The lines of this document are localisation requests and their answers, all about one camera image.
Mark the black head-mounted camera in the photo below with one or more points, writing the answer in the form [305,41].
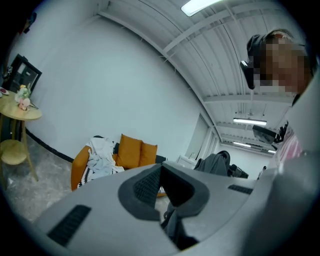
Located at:
[250,70]

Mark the person's face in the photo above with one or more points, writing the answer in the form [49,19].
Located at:
[280,62]

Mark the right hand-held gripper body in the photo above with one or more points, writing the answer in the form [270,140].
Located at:
[236,171]

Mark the black monitor screen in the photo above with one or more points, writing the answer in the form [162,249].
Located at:
[263,135]

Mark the ceiling light panel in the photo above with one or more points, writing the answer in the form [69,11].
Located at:
[200,6]

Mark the round wooden side table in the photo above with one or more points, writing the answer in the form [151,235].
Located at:
[15,110]

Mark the pastel flower bouquet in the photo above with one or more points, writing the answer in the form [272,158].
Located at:
[23,98]

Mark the white plate with red food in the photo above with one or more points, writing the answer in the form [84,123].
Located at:
[3,92]

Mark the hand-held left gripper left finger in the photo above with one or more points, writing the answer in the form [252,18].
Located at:
[100,215]

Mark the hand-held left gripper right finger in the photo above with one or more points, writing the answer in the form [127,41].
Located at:
[220,195]

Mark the black white striped blanket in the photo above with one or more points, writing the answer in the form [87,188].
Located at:
[86,177]

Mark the fluorescent tube light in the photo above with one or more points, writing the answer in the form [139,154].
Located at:
[250,121]
[246,144]

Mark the dark grey garment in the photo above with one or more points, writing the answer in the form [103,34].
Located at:
[212,163]

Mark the light blue crumpled garment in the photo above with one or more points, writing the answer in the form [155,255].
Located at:
[100,168]

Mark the orange sofa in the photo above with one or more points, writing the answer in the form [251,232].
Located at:
[78,165]

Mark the person's white pink-printed t-shirt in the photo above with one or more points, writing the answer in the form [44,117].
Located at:
[307,112]

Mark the white crumpled garment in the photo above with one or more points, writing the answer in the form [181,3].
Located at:
[100,147]

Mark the white cabinet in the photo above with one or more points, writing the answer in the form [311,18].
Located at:
[187,160]

